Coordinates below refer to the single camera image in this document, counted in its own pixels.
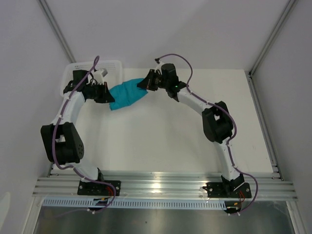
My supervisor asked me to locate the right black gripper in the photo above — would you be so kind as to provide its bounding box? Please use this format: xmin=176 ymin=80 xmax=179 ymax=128
xmin=137 ymin=70 xmax=168 ymax=92

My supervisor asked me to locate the teal t shirt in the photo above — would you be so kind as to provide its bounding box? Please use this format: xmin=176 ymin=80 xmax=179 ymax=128
xmin=109 ymin=78 xmax=148 ymax=111

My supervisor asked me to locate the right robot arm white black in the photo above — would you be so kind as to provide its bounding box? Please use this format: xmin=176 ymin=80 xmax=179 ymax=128
xmin=137 ymin=63 xmax=245 ymax=197

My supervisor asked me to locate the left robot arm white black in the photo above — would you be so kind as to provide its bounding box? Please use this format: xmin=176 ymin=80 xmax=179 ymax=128
xmin=40 ymin=69 xmax=115 ymax=195

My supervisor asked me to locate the white perforated plastic basket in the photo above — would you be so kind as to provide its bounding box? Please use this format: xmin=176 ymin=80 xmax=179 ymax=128
xmin=60 ymin=60 xmax=124 ymax=97

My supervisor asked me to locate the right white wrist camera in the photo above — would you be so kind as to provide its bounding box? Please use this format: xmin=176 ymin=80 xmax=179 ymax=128
xmin=155 ymin=58 xmax=165 ymax=72

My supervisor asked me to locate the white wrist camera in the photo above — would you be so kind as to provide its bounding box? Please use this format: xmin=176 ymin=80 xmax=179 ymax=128
xmin=93 ymin=69 xmax=108 ymax=83
xmin=155 ymin=58 xmax=165 ymax=72

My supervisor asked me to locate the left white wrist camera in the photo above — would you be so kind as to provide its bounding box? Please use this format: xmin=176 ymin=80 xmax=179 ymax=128
xmin=93 ymin=69 xmax=108 ymax=83

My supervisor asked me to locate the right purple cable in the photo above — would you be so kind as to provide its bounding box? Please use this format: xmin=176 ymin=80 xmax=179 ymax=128
xmin=154 ymin=53 xmax=259 ymax=216

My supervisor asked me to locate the purple cable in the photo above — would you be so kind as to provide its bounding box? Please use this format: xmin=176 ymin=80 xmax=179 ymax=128
xmin=154 ymin=53 xmax=259 ymax=216
xmin=51 ymin=55 xmax=117 ymax=215

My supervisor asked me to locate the left aluminium frame post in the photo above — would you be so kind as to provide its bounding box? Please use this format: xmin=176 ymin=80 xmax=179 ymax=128
xmin=37 ymin=0 xmax=77 ymax=63

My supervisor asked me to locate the aluminium frame post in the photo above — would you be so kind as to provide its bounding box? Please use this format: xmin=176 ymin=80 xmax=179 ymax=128
xmin=37 ymin=0 xmax=77 ymax=63
xmin=248 ymin=0 xmax=299 ymax=78

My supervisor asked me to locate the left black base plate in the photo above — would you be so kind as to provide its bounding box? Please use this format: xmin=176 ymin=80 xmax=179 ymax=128
xmin=77 ymin=180 xmax=121 ymax=196

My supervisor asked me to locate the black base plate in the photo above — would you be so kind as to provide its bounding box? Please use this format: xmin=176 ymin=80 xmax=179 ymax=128
xmin=77 ymin=180 xmax=121 ymax=196
xmin=202 ymin=182 xmax=252 ymax=198

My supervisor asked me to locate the left aluminium side rail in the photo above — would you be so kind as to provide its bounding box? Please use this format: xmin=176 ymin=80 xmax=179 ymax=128
xmin=46 ymin=163 xmax=54 ymax=177

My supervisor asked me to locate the aluminium side rail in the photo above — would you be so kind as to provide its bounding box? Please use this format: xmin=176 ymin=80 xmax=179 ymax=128
xmin=46 ymin=163 xmax=54 ymax=177
xmin=245 ymin=72 xmax=284 ymax=181

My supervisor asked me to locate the aluminium mounting rail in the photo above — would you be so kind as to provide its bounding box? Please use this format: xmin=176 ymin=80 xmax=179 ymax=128
xmin=32 ymin=170 xmax=298 ymax=201

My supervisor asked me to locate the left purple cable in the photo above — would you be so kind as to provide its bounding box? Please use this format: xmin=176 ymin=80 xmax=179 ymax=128
xmin=51 ymin=55 xmax=117 ymax=215

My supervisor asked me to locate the white slotted cable duct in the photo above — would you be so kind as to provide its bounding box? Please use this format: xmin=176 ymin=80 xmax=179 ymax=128
xmin=42 ymin=197 xmax=226 ymax=210

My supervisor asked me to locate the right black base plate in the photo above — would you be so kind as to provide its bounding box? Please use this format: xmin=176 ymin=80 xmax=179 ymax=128
xmin=202 ymin=182 xmax=252 ymax=198

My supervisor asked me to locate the right aluminium side rail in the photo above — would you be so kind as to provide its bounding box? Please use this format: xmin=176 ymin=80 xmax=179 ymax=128
xmin=245 ymin=72 xmax=284 ymax=181

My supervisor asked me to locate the right aluminium frame post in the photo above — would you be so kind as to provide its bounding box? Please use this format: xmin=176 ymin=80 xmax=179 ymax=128
xmin=248 ymin=0 xmax=299 ymax=78

